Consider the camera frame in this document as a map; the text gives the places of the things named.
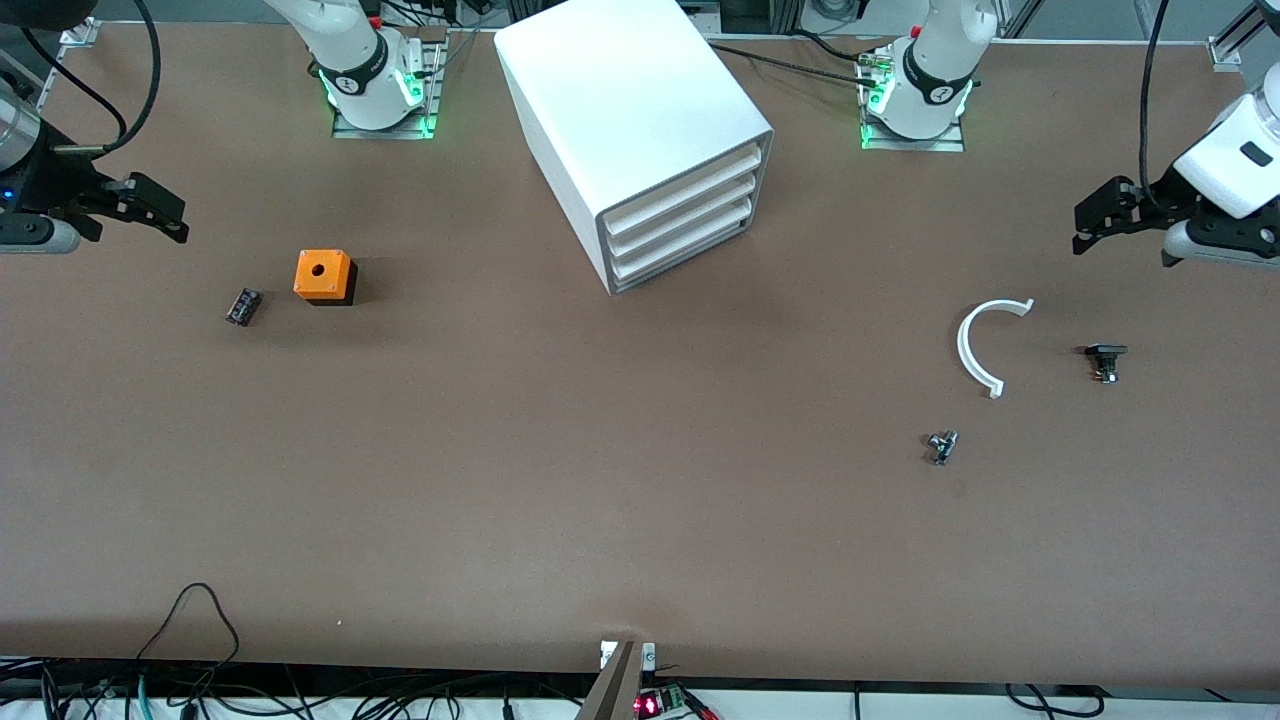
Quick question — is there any tangled black cable bundle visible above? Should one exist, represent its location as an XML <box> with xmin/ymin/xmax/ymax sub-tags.
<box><xmin>0</xmin><ymin>655</ymin><xmax>601</xmax><ymax>720</ymax></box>

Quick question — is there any black curled cable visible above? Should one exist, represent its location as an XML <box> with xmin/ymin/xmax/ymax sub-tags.
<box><xmin>1004</xmin><ymin>682</ymin><xmax>1107</xmax><ymax>720</ymax></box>

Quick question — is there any black looped cable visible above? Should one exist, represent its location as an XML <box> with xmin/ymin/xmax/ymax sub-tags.
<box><xmin>134</xmin><ymin>582</ymin><xmax>242</xmax><ymax>668</ymax></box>

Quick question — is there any black cable across table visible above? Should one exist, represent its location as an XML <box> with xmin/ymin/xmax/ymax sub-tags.
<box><xmin>699</xmin><ymin>30</ymin><xmax>887</xmax><ymax>90</ymax></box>

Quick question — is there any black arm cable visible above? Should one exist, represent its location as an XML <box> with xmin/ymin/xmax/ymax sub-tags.
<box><xmin>19</xmin><ymin>0</ymin><xmax>162</xmax><ymax>157</ymax></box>
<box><xmin>1139</xmin><ymin>0</ymin><xmax>1172</xmax><ymax>207</ymax></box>

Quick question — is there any circuit board with red light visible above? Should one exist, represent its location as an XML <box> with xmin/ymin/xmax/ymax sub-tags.
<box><xmin>631</xmin><ymin>684</ymin><xmax>703</xmax><ymax>720</ymax></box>

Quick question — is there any white thin cabinet drawer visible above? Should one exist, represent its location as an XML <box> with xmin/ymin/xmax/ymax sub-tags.
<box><xmin>606</xmin><ymin>171</ymin><xmax>760</xmax><ymax>264</ymax></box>
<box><xmin>602</xmin><ymin>142</ymin><xmax>764</xmax><ymax>238</ymax></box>

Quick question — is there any white semicircular pipe clamp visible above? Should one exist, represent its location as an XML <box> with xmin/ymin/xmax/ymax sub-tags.
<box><xmin>956</xmin><ymin>297</ymin><xmax>1036</xmax><ymax>400</ymax></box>

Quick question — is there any black switch with metal pins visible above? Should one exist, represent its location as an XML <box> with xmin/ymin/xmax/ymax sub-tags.
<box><xmin>1083</xmin><ymin>342</ymin><xmax>1130</xmax><ymax>386</ymax></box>

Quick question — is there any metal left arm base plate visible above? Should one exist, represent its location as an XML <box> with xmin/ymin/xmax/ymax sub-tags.
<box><xmin>859</xmin><ymin>45</ymin><xmax>967</xmax><ymax>154</ymax></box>

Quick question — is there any white large cabinet drawer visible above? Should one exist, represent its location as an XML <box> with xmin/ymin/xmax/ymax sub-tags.
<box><xmin>610</xmin><ymin>197</ymin><xmax>754</xmax><ymax>290</ymax></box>

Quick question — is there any orange button enclosure box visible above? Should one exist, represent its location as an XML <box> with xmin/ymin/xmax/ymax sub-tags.
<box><xmin>292</xmin><ymin>248</ymin><xmax>359</xmax><ymax>307</ymax></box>

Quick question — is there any white drawer cabinet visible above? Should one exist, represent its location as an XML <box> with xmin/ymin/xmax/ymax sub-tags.
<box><xmin>493</xmin><ymin>0</ymin><xmax>777</xmax><ymax>299</ymax></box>

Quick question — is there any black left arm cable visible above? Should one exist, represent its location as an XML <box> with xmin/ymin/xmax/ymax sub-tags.
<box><xmin>1139</xmin><ymin>0</ymin><xmax>1172</xmax><ymax>207</ymax></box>

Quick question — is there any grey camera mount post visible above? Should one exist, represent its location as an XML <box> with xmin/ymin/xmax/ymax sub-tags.
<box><xmin>574</xmin><ymin>640</ymin><xmax>657</xmax><ymax>720</ymax></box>

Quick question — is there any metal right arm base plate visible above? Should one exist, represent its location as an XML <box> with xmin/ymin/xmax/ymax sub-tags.
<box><xmin>329</xmin><ymin>38</ymin><xmax>442</xmax><ymax>140</ymax></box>

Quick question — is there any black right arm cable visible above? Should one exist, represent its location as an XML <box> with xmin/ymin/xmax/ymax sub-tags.
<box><xmin>19</xmin><ymin>0</ymin><xmax>162</xmax><ymax>157</ymax></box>

